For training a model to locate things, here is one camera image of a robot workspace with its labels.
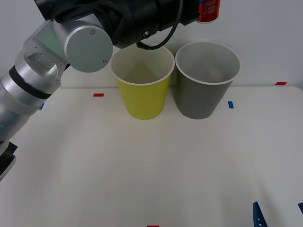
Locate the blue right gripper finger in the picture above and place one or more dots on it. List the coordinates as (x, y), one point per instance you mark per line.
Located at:
(258, 216)
(300, 207)

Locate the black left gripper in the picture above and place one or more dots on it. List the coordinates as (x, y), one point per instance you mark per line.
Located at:
(180, 11)

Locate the red drink can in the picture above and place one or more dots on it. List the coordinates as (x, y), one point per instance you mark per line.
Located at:
(209, 11)

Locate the silver and black left arm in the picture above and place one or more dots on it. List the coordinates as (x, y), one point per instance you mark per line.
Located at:
(87, 49)

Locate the grey plastic waste bin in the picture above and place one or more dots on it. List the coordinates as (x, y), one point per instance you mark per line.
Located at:
(201, 99)

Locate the yellow-green plastic waste bin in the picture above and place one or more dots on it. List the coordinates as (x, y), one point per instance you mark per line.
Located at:
(144, 101)

